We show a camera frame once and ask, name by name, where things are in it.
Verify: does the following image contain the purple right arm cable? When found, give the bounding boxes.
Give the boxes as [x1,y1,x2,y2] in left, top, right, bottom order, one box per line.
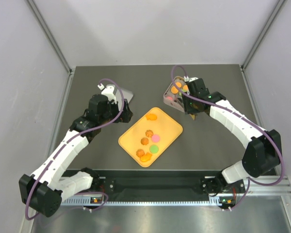
[171,64,286,212]

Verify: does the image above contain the silver tin lid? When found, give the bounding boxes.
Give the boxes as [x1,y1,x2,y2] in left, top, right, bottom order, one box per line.
[108,84,133,102]

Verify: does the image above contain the tan swirl cookie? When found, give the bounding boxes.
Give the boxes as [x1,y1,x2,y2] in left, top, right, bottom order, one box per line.
[136,149,145,158]
[141,137,149,146]

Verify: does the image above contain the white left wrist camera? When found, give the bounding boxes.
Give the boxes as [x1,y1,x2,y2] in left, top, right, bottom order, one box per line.
[97,83,118,104]

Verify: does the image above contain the metal serving tongs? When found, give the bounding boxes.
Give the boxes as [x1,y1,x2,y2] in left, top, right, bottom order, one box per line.
[175,84,197,121]

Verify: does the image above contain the orange fish cookie upper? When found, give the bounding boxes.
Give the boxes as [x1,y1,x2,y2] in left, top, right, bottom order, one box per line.
[146,114,158,121]

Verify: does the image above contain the orange fish cookie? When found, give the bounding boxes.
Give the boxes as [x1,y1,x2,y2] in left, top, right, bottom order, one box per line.
[140,152,152,163]
[146,114,158,121]

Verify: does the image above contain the yellow plastic tray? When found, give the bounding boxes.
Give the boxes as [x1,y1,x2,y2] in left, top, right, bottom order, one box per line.
[118,107,183,167]

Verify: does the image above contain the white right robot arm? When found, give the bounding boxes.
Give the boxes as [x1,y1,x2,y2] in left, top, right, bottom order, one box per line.
[182,77,282,193]

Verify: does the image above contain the aluminium frame post left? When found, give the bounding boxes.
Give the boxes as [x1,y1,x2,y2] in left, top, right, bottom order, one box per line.
[25,0,72,74]

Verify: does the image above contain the tan swirl cookie lower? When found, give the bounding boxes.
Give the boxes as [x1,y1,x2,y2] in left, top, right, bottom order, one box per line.
[136,149,145,158]

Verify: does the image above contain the grey slotted cable duct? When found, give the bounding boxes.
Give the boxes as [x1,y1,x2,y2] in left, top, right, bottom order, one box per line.
[60,195,236,207]

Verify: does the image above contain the tan swirl cookie middle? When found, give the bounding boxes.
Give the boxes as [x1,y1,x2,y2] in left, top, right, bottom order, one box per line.
[141,137,149,146]

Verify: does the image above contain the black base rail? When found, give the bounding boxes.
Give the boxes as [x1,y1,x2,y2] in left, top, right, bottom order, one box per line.
[59,169,245,201]

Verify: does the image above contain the pink cookie tin box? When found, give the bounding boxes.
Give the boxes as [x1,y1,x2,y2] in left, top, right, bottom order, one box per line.
[163,76,186,112]

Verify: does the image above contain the orange fish cookie lower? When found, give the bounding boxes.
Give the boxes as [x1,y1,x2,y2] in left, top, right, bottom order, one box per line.
[140,152,152,163]

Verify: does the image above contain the aluminium frame post right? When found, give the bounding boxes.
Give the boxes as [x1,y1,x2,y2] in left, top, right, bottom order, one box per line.
[240,0,287,72]

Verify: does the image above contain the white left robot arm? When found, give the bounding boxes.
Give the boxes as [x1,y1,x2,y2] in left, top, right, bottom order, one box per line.
[18,94,133,217]

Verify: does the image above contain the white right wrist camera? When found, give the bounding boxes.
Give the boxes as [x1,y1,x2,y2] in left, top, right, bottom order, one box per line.
[183,76,198,83]

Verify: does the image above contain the tan flower cookie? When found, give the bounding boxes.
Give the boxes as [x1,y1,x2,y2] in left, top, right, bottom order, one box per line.
[145,130,154,138]

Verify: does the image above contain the aluminium frame post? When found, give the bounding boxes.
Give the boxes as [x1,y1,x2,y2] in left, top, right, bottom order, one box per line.
[240,0,287,72]
[25,0,72,74]

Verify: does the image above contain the round tan dotted biscuit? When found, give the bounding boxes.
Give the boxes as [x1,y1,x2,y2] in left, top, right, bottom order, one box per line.
[175,82,182,88]

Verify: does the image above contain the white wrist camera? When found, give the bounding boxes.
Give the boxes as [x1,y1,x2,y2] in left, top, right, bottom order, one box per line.
[183,76,198,83]
[97,83,118,104]

